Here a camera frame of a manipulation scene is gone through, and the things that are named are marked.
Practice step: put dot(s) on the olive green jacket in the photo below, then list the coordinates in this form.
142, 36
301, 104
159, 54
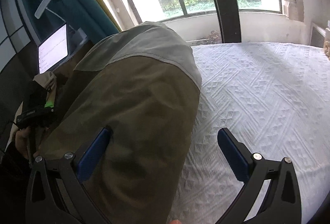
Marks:
144, 84

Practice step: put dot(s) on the person left hand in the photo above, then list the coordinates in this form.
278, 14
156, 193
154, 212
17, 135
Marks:
21, 137

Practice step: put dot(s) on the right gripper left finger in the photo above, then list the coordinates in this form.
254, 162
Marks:
56, 193

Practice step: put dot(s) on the white bed cover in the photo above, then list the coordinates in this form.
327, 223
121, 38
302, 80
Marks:
274, 98

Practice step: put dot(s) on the dried potted plant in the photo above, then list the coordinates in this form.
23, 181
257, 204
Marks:
214, 38

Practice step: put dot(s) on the glowing tablet screen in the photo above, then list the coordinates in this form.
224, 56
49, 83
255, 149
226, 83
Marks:
53, 50

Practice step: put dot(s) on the person right hand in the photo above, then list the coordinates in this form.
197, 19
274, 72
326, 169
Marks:
176, 221

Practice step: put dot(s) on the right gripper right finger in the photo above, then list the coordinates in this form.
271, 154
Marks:
281, 203

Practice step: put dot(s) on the white bar lamp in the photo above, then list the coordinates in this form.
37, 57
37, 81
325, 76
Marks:
43, 6

